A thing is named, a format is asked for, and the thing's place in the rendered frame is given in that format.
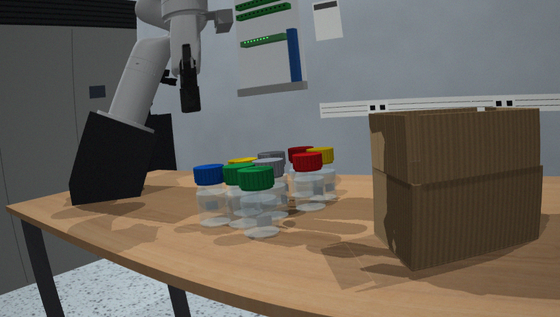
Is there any clear glass bottle with blue cap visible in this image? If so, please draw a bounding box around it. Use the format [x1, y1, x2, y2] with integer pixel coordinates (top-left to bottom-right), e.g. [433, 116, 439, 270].
[193, 164, 228, 229]

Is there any brown cardboard box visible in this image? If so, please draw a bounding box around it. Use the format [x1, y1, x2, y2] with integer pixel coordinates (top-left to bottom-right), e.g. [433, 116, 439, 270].
[370, 107, 543, 271]

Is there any clear bottle with red cap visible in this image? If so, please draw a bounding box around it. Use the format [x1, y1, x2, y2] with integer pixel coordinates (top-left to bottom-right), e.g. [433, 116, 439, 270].
[288, 146, 314, 198]
[292, 152, 326, 213]

